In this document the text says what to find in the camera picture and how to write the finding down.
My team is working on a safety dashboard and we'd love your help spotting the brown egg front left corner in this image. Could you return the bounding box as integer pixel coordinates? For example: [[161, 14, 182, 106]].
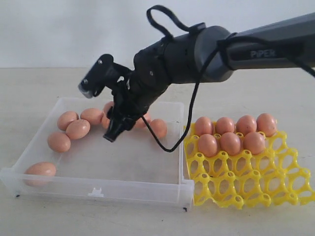
[[24, 162, 57, 186]]

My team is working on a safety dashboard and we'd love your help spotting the brown egg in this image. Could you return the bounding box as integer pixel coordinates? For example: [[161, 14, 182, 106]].
[[65, 119, 91, 140], [101, 101, 114, 129], [134, 112, 152, 129], [47, 132, 71, 153], [256, 113, 277, 137], [150, 118, 167, 139], [215, 117, 235, 135], [243, 132, 265, 155], [57, 111, 78, 131], [236, 115, 257, 136], [80, 108, 104, 125], [197, 134, 218, 157], [219, 132, 241, 156], [194, 117, 214, 136]]

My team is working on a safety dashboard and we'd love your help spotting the yellow plastic egg rack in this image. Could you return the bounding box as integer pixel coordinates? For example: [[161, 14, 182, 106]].
[[184, 124, 315, 209]]

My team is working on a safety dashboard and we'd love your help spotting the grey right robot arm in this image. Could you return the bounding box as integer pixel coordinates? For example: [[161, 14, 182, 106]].
[[103, 11, 315, 142]]

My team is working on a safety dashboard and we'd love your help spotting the clear plastic tray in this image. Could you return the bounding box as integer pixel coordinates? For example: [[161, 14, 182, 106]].
[[0, 97, 194, 209]]

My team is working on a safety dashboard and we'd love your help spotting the black cable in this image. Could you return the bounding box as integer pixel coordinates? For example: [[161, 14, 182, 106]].
[[141, 4, 315, 152]]

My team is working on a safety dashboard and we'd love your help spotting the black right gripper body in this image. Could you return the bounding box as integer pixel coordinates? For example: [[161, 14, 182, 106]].
[[108, 36, 199, 123]]

